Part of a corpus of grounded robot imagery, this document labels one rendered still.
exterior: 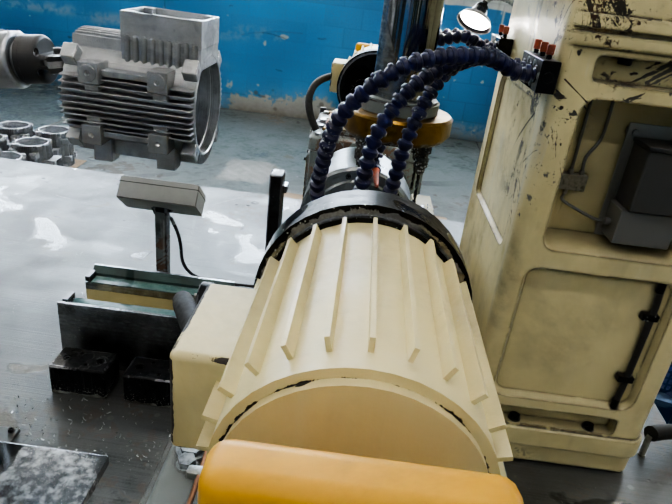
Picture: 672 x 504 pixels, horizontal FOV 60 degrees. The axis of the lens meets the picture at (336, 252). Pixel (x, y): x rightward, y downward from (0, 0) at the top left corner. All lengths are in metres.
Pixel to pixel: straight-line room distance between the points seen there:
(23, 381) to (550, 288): 0.92
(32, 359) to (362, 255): 0.95
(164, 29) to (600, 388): 0.87
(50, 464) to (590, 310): 0.79
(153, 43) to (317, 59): 5.67
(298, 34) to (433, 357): 6.31
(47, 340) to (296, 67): 5.57
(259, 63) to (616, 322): 5.97
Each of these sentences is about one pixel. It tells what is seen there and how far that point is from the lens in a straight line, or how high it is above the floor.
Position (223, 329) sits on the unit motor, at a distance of 0.38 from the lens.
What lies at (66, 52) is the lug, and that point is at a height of 1.38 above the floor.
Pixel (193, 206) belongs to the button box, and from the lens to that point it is 1.26.
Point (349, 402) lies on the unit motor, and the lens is 0.29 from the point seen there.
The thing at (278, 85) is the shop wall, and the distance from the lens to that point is 6.68.
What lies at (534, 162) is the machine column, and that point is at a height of 1.32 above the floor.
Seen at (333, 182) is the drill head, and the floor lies 1.13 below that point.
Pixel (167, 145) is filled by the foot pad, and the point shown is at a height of 1.27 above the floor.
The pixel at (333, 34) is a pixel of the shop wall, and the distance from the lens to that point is 6.53.
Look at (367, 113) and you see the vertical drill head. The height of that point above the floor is 1.33.
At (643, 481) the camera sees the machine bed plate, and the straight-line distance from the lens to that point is 1.19.
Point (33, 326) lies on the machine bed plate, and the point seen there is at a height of 0.80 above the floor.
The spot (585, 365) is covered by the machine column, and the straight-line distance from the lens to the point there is 1.03.
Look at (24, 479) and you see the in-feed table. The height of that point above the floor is 0.92.
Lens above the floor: 1.53
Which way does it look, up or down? 26 degrees down
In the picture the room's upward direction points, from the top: 7 degrees clockwise
